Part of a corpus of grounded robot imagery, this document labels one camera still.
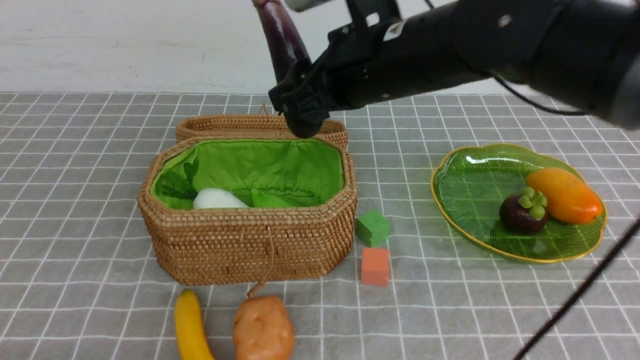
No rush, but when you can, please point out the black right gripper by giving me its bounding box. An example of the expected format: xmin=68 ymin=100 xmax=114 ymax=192
xmin=269 ymin=20 xmax=396 ymax=132

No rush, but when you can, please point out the purple eggplant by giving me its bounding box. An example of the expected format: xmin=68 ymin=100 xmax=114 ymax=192
xmin=251 ymin=0 xmax=326 ymax=139

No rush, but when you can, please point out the white radish with leaves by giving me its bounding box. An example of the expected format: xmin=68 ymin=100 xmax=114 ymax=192
xmin=155 ymin=158 xmax=249 ymax=210

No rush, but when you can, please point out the purple mangosteen green calyx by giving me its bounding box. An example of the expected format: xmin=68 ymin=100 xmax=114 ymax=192
xmin=499 ymin=187 xmax=548 ymax=235

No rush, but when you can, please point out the yellow banana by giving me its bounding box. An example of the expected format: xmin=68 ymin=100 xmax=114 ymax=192
xmin=173 ymin=288 xmax=214 ymax=360

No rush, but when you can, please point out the orange mango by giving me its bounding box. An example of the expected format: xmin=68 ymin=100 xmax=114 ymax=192
xmin=525 ymin=167 xmax=603 ymax=224

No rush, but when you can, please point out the light green bitter gourd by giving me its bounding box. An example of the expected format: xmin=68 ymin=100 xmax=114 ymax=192
xmin=251 ymin=189 xmax=299 ymax=208

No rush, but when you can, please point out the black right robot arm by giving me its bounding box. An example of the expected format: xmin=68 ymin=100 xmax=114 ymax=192
xmin=269 ymin=0 xmax=639 ymax=138

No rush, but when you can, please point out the woven rattan basket green lining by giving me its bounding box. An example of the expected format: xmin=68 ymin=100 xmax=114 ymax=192
xmin=137 ymin=136 xmax=358 ymax=286

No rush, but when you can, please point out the green foam cube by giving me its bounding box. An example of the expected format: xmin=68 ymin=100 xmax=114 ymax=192
xmin=355 ymin=209 xmax=391 ymax=248

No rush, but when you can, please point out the orange foam cube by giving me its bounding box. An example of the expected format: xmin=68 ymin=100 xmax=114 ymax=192
xmin=359 ymin=247 xmax=390 ymax=287

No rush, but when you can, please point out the green glass leaf plate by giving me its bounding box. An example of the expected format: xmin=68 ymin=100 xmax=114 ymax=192
xmin=430 ymin=143 xmax=608 ymax=264

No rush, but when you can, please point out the brown potato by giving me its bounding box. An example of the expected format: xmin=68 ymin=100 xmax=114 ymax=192
xmin=232 ymin=296 xmax=295 ymax=360

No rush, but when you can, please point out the black cable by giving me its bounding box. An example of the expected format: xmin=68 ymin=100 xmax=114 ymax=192
xmin=492 ymin=72 xmax=640 ymax=360

